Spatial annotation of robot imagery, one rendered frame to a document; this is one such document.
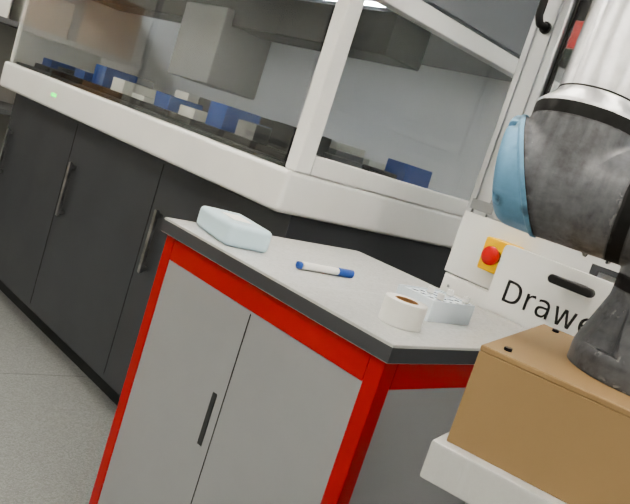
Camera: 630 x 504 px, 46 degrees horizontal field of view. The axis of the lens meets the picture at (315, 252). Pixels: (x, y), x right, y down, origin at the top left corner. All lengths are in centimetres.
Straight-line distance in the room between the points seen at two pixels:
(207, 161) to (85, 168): 80
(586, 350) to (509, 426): 11
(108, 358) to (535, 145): 186
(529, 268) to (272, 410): 47
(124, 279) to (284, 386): 126
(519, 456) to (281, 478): 57
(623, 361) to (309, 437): 56
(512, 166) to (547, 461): 28
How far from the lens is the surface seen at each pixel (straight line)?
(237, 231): 135
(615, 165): 76
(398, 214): 206
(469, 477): 73
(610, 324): 77
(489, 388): 72
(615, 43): 81
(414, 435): 120
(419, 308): 114
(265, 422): 123
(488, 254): 157
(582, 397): 70
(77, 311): 262
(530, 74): 171
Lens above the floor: 100
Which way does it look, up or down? 8 degrees down
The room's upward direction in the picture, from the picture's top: 18 degrees clockwise
